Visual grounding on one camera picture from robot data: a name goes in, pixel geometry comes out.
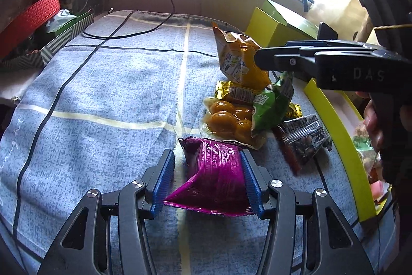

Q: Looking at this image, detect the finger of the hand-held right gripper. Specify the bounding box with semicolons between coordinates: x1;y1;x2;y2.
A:
254;47;317;72
285;40;367;52

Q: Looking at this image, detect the black flat board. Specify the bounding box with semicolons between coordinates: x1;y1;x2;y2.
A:
317;22;338;41

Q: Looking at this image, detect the gold snack bar packet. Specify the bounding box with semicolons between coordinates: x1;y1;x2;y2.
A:
214;81;302;118

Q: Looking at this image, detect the person's right hand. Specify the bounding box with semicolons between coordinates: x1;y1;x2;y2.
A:
364;98;387;151

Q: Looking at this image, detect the green snack packet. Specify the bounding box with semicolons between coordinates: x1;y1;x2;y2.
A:
252;72;294;131

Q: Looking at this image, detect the purple snack packet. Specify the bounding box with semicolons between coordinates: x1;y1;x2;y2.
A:
164;137;258;217

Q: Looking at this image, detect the yellow-green box tray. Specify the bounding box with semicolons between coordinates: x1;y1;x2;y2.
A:
303;78;400;224

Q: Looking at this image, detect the yellow-orange snack packet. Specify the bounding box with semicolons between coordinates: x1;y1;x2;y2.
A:
212;23;272;89

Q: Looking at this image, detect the blue-grey checked blanket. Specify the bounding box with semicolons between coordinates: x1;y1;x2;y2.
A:
0;9;400;275

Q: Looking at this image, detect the striped box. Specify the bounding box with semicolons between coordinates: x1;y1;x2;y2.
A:
0;11;95;69

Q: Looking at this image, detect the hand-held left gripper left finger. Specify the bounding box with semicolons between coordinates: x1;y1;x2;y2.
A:
38;149;176;275

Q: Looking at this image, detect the pale green plastic bag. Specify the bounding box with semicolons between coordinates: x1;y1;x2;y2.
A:
48;9;78;33

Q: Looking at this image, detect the red woven box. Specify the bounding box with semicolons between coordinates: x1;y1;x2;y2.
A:
0;0;62;58

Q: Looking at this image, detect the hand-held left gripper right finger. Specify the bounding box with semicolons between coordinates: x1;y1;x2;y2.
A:
240;149;375;275

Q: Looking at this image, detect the yellow-green box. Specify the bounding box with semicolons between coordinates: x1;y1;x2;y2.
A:
246;0;322;48

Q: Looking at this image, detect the clear triangular snack bag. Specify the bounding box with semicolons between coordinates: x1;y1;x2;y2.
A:
352;125;375;153

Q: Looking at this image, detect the clear packet of dark nuts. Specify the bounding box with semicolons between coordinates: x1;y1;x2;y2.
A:
273;114;333;175

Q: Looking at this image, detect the pink jelly cup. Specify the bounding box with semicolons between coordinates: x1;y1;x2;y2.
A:
370;182;391;202

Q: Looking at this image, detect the yellow rubber band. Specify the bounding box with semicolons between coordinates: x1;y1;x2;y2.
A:
374;24;412;33

